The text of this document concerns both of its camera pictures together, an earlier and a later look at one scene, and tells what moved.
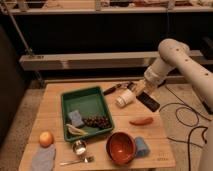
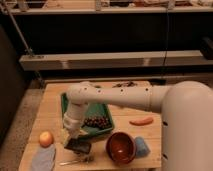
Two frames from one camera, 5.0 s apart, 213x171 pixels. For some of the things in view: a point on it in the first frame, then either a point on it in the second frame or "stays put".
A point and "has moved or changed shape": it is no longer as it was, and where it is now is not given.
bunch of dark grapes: (99, 122) stays put
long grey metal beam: (91, 61) stays put
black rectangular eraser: (149, 102) has moved or changed shape
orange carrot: (142, 121) stays put
